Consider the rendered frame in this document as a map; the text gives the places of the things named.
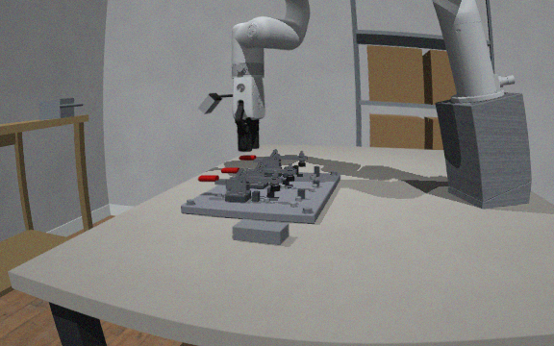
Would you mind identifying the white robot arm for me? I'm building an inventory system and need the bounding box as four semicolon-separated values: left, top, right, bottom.
198;0;515;114

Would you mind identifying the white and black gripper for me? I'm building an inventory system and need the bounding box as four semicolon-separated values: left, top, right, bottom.
232;75;265;152

